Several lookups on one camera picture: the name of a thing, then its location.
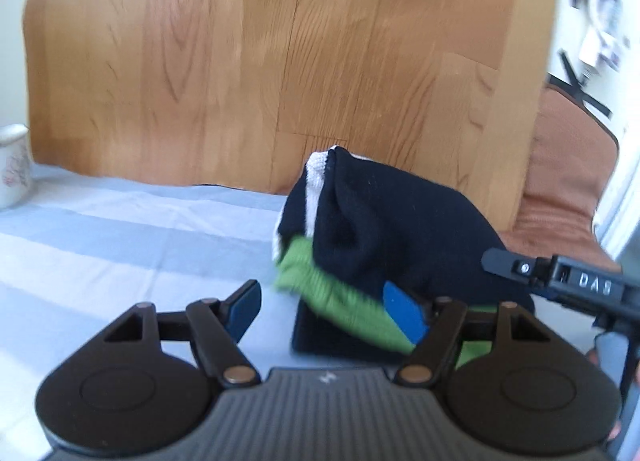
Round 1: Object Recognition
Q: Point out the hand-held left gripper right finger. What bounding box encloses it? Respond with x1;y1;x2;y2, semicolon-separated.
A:
382;281;553;387

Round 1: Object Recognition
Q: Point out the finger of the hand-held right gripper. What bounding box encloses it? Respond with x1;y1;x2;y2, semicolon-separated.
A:
481;247;551;292

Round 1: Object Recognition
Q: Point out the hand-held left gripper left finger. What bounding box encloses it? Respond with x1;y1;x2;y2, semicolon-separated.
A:
102;279;263;388

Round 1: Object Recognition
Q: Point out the navy and green knit sweater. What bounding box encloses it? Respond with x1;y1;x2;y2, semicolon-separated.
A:
272;145;536;364

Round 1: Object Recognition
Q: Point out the brown seat cushion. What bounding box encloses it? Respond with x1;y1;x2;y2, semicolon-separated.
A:
500;84;621;262

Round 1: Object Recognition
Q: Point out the blue striped bed sheet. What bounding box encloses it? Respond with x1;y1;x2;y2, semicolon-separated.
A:
0;161;640;461

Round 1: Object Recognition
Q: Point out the black tape strip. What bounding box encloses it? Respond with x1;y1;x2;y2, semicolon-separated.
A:
557;48;588;102
547;72;614;119

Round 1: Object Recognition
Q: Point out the wood-grain board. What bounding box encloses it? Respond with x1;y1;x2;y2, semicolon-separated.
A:
22;0;558;232

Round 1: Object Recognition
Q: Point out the white enamel mug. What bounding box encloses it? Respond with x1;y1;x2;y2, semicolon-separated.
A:
0;124;33;209

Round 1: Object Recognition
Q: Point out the white wall power adapter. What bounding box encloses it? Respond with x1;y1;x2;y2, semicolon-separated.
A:
580;28;626;67

